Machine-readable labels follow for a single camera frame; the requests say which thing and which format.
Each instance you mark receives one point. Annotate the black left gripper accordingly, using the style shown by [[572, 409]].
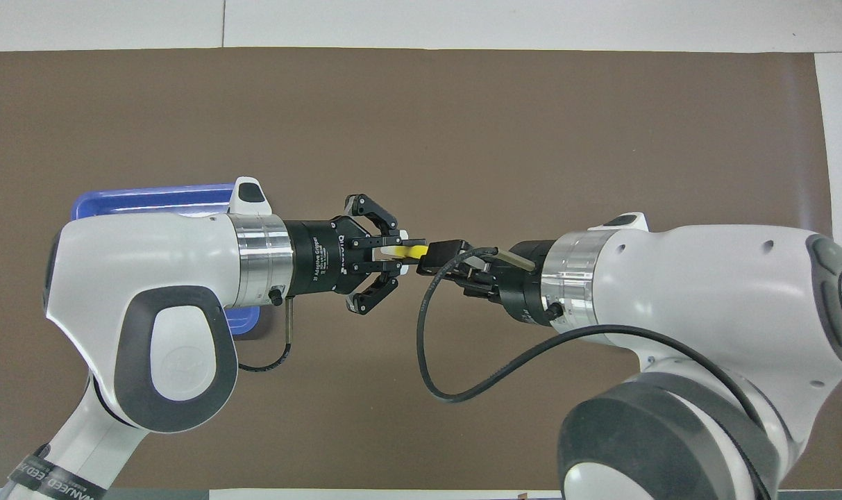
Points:
[[323, 257]]

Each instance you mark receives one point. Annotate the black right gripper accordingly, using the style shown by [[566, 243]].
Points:
[[518, 281]]

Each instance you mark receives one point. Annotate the yellow pen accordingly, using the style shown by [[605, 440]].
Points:
[[414, 251]]

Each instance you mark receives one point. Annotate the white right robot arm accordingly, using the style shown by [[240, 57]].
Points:
[[705, 312]]

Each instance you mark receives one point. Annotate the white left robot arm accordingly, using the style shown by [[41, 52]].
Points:
[[136, 278]]

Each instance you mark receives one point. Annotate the blue plastic tray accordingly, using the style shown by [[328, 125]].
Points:
[[150, 198]]

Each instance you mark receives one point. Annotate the brown table mat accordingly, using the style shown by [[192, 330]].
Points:
[[427, 125]]

